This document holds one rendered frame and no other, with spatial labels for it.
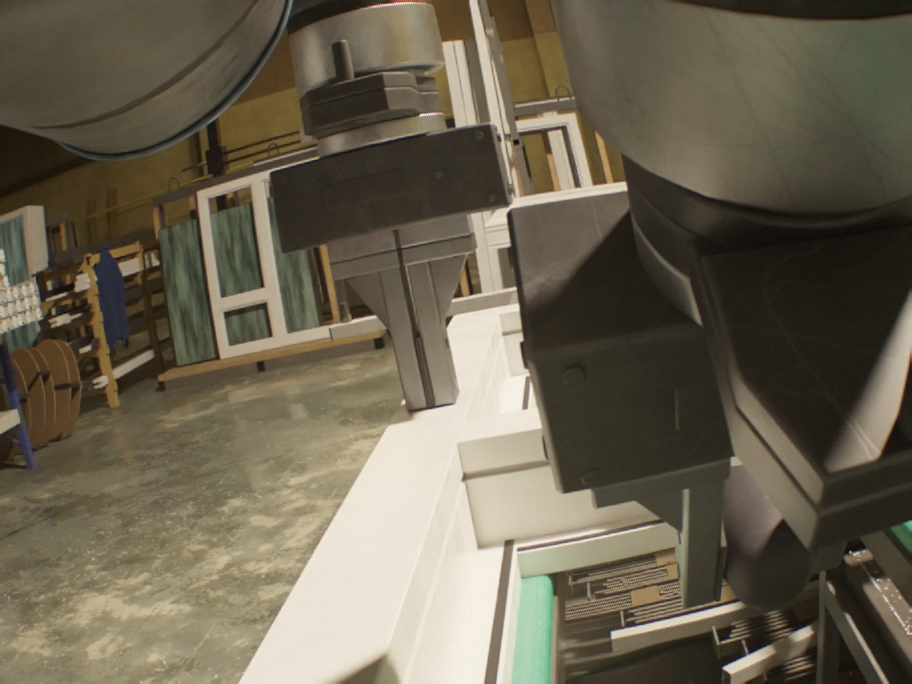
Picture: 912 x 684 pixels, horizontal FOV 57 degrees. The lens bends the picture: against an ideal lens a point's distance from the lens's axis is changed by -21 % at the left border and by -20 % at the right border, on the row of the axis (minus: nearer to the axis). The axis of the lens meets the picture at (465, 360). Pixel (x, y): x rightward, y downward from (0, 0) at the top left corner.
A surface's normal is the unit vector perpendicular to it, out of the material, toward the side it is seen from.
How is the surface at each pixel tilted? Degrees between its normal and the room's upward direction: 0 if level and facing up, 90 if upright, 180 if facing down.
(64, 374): 75
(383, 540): 0
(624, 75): 108
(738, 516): 31
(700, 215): 113
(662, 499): 127
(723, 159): 123
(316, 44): 91
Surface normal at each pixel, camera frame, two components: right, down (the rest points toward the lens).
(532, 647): -0.19, -0.97
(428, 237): -0.08, 0.18
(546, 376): 0.05, 0.73
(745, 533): -0.75, -0.64
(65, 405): -0.53, -0.01
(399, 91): 0.87, -0.09
